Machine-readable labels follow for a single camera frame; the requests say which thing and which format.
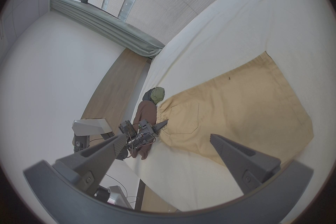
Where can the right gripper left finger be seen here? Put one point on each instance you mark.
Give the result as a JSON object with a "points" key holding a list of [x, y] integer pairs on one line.
{"points": [[97, 158]]}

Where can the brown garment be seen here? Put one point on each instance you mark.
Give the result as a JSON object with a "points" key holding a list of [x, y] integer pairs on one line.
{"points": [[145, 114]]}

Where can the olive green garment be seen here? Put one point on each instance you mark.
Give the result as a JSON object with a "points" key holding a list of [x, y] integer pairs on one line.
{"points": [[158, 95]]}

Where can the tan shorts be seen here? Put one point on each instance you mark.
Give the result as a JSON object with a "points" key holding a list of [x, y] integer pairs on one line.
{"points": [[236, 110]]}

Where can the dark grey garment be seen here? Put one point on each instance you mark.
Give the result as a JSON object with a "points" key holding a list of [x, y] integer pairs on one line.
{"points": [[147, 95]]}

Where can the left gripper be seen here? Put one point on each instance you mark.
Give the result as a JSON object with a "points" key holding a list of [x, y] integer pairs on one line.
{"points": [[143, 139]]}

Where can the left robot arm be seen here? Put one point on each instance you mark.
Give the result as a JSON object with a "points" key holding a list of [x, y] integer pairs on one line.
{"points": [[90, 127]]}

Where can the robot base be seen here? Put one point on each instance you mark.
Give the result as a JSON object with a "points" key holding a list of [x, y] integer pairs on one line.
{"points": [[115, 195]]}

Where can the grey-green curtain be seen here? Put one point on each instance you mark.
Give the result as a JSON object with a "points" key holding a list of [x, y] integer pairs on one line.
{"points": [[110, 26]]}

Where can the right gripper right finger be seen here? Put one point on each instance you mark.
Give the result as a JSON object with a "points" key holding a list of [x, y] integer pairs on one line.
{"points": [[236, 157]]}

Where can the bed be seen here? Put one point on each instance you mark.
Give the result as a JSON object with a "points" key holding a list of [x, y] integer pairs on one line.
{"points": [[223, 34]]}

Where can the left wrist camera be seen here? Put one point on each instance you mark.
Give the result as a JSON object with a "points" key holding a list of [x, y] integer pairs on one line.
{"points": [[126, 127]]}

